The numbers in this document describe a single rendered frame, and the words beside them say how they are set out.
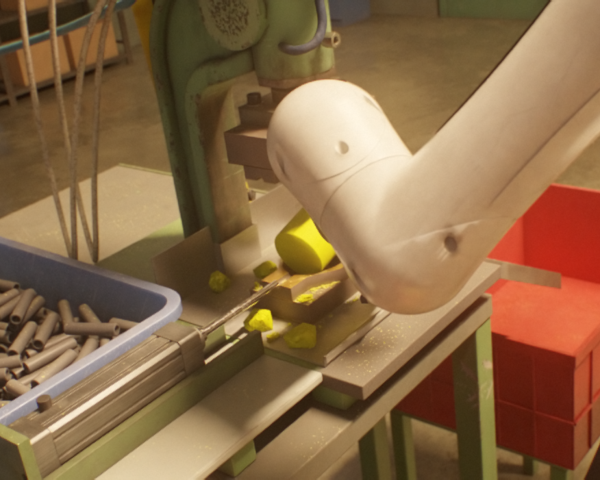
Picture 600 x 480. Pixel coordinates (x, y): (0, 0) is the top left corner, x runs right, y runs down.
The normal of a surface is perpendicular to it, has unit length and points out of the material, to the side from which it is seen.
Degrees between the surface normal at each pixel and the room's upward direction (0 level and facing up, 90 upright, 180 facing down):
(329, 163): 55
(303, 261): 106
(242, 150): 90
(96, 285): 81
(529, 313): 0
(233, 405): 0
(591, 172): 0
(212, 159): 90
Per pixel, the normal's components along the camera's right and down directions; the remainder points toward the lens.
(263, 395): -0.12, -0.90
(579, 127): 0.21, 0.66
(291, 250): -0.55, 0.63
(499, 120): -0.58, 0.00
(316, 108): -0.20, -0.42
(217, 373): 0.78, 0.18
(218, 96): 0.78, 0.42
